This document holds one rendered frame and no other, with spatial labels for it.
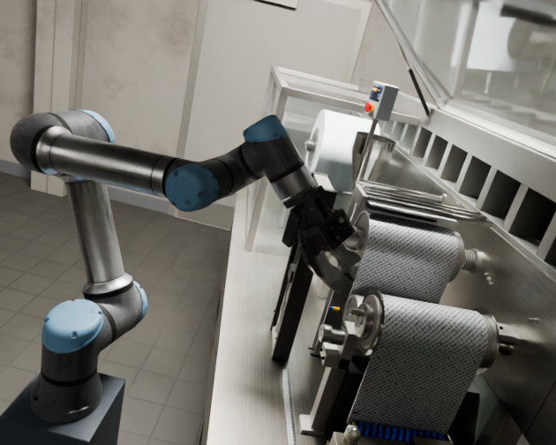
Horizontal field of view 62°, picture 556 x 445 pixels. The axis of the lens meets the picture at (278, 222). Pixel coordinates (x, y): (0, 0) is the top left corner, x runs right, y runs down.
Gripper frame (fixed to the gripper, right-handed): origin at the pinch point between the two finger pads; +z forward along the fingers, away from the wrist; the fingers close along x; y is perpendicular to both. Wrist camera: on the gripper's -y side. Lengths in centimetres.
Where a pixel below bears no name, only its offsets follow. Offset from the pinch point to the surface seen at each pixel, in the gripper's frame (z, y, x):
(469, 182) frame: 9, -13, 68
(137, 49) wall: -155, -298, 142
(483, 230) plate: 17, -2, 49
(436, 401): 35.6, 0.1, 6.0
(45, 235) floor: -56, -316, 2
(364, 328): 11.9, -1.9, 0.4
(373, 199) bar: -6.0, -10.4, 27.7
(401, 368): 23.5, 0.1, 2.1
